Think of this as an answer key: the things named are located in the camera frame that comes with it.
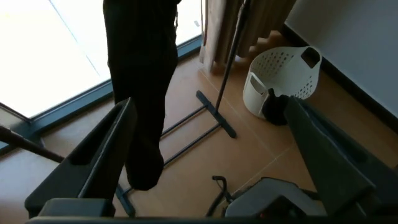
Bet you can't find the brown curtain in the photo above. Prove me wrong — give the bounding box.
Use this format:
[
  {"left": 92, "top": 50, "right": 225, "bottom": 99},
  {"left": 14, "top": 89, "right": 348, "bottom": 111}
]
[{"left": 198, "top": 0, "right": 298, "bottom": 75}]

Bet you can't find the black garment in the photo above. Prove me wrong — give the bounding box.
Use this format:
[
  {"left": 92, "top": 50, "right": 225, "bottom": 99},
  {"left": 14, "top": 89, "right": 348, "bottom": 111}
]
[{"left": 103, "top": 0, "right": 183, "bottom": 192}]

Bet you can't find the window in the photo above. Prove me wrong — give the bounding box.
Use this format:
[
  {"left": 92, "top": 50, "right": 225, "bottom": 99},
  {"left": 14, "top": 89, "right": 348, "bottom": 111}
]
[{"left": 0, "top": 0, "right": 203, "bottom": 156}]

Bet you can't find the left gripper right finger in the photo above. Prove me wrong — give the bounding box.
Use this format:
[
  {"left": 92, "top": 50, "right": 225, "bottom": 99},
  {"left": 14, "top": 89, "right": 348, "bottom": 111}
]
[{"left": 284, "top": 96, "right": 398, "bottom": 217}]

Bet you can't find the black cable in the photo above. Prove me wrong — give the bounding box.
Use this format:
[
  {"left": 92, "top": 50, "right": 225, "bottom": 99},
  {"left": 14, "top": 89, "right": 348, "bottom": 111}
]
[{"left": 205, "top": 175, "right": 234, "bottom": 218}]

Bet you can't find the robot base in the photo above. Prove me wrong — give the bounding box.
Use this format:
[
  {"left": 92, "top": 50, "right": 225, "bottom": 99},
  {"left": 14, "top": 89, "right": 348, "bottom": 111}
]
[{"left": 224, "top": 176, "right": 328, "bottom": 218}]

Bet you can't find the white laundry basket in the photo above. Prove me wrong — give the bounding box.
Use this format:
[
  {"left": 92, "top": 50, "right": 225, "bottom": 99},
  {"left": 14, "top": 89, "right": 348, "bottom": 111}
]
[{"left": 242, "top": 45, "right": 323, "bottom": 121}]

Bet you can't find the black clothes rack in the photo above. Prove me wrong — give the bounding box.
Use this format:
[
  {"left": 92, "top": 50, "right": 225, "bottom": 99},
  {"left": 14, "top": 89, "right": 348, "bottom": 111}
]
[{"left": 0, "top": 0, "right": 252, "bottom": 218}]

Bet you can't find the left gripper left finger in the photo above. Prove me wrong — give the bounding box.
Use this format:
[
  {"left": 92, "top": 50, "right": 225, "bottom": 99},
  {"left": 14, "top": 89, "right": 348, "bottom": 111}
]
[{"left": 24, "top": 98, "right": 137, "bottom": 218}]

